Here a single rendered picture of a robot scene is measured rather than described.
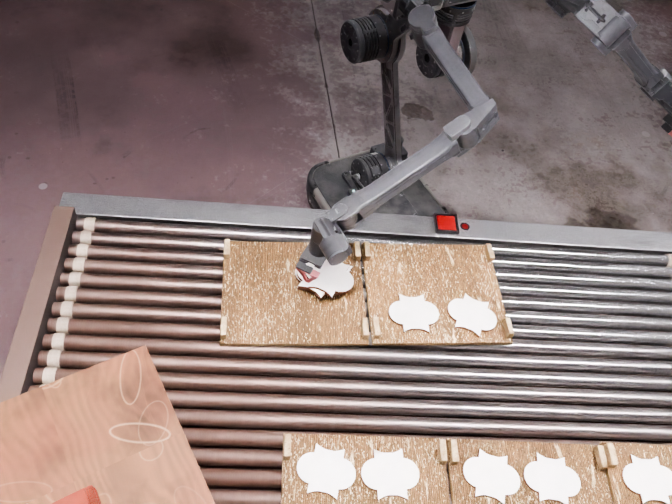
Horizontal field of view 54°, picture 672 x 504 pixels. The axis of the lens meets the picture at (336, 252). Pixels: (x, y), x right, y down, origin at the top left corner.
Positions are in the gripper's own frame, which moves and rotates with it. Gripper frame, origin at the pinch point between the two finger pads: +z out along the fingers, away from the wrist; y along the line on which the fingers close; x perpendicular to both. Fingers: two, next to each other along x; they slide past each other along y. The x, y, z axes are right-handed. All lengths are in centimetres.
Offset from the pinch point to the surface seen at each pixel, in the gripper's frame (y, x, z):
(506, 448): -22, -67, 5
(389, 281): 11.0, -20.3, 5.4
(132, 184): 68, 123, 100
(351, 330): -9.9, -17.2, 5.8
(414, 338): -3.4, -34.0, 5.4
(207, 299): -20.0, 23.3, 8.2
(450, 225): 42, -29, 5
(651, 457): -5, -103, 4
